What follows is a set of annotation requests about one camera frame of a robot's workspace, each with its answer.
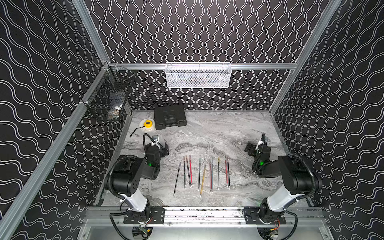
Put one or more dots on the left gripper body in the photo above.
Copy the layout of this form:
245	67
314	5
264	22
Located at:
163	148

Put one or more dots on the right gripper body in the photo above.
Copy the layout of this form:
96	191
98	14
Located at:
250	147

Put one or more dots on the dark grey pencil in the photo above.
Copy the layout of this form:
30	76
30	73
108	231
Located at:
177	178

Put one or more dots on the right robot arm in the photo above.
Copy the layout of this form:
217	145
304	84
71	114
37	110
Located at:
300	181

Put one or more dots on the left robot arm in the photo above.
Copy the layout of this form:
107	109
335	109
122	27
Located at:
123	179

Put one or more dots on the yellow tape measure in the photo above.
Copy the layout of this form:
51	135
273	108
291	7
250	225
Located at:
145	125

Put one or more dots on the red pencil pair right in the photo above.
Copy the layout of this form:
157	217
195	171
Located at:
227	173

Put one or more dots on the red pencil pink cap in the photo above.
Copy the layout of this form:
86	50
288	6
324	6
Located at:
191	175

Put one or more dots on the black plastic tool case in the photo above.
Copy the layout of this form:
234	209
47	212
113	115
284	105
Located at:
169	116

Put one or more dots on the dark pencil yellow cap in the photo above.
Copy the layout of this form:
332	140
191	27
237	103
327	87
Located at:
218	174

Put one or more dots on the dark blue pencil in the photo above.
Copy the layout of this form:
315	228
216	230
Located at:
199	175

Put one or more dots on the blue pencil blue cap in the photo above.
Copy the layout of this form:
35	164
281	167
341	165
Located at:
212	161

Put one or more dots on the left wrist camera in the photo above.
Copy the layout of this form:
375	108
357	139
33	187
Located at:
155	139

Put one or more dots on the black wire wall basket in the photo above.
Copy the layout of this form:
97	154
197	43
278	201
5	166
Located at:
109	102

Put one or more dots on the white mesh wall basket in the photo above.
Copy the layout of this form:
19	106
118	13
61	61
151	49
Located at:
198	75

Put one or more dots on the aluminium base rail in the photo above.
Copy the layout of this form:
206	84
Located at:
206	223

